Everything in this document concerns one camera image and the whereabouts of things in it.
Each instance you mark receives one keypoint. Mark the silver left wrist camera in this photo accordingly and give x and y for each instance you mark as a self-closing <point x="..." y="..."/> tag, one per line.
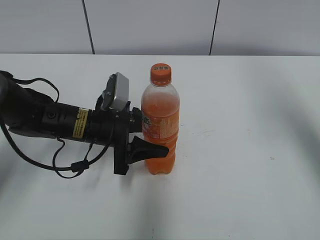
<point x="116" y="93"/>

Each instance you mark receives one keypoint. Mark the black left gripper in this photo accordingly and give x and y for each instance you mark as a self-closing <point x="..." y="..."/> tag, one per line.
<point x="111" y="128"/>

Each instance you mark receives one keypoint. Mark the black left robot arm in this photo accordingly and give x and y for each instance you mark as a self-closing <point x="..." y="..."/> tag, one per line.
<point x="27" y="112"/>

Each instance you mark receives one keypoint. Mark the orange soda bottle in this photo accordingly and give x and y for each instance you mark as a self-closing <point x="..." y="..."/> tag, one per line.
<point x="160" y="106"/>

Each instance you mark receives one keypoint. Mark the orange bottle cap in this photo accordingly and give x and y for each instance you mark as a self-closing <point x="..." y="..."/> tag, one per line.
<point x="161" y="74"/>

